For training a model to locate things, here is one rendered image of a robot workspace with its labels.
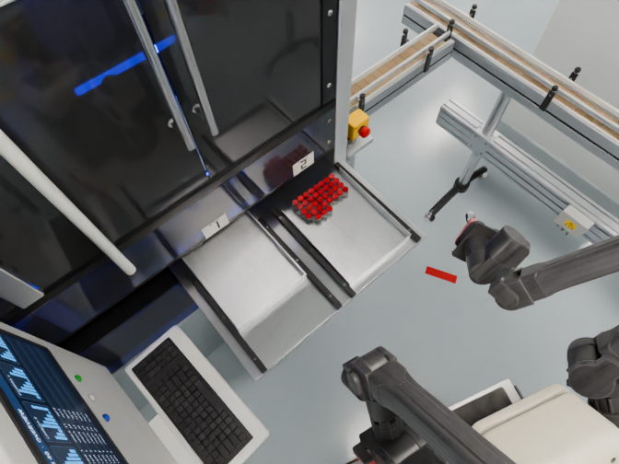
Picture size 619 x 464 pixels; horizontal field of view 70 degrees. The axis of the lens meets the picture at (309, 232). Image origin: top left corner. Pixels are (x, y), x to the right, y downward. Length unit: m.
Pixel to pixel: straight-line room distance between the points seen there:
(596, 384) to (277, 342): 0.78
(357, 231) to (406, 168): 1.30
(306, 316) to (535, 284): 0.67
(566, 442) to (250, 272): 0.93
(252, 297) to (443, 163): 1.71
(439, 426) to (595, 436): 0.29
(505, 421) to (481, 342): 1.46
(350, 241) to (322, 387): 0.94
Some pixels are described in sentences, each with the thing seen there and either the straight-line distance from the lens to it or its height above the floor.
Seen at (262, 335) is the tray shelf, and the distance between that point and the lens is 1.34.
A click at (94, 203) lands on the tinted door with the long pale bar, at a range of 1.05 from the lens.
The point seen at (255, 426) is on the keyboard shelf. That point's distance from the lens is 1.38.
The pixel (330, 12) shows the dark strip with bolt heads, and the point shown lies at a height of 1.50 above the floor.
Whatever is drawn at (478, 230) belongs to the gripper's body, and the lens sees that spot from 1.04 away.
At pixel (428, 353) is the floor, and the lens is 2.28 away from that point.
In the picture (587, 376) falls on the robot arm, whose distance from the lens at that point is 1.04.
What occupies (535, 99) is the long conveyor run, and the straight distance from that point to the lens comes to 1.93.
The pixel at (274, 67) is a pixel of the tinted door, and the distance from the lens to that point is 1.10.
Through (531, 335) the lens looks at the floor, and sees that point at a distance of 2.46.
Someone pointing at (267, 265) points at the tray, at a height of 0.88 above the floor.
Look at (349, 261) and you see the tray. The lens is 1.41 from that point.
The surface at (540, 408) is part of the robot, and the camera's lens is 0.93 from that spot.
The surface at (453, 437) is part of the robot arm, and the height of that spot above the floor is 1.50.
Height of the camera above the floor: 2.17
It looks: 63 degrees down
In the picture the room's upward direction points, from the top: 4 degrees counter-clockwise
